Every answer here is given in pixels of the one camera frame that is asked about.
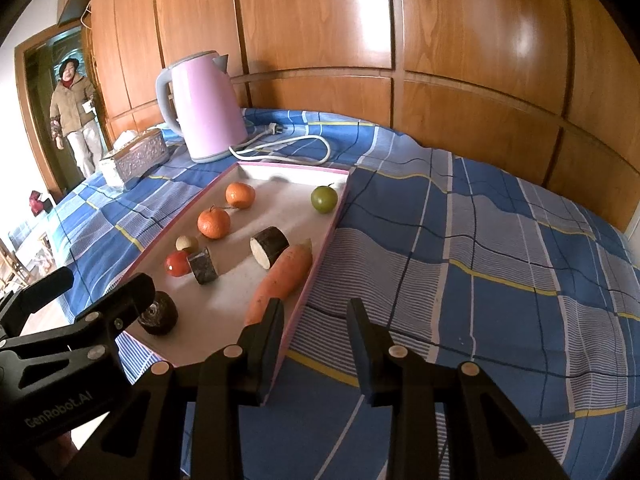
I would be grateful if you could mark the carrot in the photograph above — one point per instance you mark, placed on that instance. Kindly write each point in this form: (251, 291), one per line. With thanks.
(282, 277)

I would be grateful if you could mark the dark-skinned cut root piece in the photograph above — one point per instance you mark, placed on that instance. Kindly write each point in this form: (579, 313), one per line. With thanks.
(269, 246)
(203, 266)

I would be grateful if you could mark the smooth orange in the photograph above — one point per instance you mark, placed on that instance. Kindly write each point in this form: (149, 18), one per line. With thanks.
(240, 195)

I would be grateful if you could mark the silver patterned tissue box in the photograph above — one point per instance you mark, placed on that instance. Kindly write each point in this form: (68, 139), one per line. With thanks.
(135, 160)

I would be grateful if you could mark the small pale round fruit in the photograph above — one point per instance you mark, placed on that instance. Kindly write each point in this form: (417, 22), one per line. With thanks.
(186, 243)

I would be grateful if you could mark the pink electric kettle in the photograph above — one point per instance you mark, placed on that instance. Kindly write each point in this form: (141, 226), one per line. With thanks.
(205, 105)

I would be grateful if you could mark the wooden wardrobe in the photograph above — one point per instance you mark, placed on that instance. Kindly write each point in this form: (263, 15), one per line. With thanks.
(450, 35)

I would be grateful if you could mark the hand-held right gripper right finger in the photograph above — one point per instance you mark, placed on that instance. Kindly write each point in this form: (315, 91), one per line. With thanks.
(365, 360)

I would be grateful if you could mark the pink rectangular tray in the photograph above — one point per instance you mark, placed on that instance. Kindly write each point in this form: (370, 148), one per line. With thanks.
(230, 290)

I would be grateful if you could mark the orange with stem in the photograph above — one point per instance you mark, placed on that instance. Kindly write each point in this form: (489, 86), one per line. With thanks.
(214, 223)

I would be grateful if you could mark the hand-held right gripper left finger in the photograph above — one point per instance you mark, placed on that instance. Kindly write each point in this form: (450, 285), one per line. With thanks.
(265, 355)

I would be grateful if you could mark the small red object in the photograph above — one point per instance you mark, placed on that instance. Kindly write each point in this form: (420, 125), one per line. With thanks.
(36, 203)

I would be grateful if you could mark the red tomato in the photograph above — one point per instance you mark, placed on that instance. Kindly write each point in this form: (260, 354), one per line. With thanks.
(176, 263)

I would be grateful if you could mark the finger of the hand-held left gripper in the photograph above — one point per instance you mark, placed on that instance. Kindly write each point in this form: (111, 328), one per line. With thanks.
(35, 297)
(127, 300)

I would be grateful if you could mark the green round fruit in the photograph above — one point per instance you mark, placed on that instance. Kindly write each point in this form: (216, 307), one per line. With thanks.
(323, 199)

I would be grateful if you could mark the kettle base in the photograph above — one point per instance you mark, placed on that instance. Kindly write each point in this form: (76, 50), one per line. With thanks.
(215, 156)

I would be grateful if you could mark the wooden doorway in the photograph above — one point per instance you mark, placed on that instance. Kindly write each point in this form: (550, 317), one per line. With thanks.
(25, 110)

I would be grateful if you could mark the dark round fruit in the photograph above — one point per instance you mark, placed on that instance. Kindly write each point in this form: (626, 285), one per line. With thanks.
(160, 315)

